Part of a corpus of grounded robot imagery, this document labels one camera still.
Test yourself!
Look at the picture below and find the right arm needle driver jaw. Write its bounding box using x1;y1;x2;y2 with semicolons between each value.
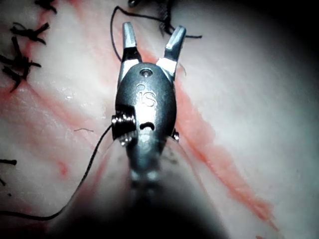
119;21;143;78
156;25;187;79

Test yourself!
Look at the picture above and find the right arm needle driver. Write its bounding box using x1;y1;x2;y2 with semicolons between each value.
111;63;181;147

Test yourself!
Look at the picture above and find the black thread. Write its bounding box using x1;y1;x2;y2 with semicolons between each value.
0;5;203;221

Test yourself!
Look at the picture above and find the black stitching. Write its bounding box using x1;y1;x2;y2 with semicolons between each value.
0;0;58;186
158;0;176;35

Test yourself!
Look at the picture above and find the tissue pad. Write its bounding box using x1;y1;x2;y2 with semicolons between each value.
0;0;319;239

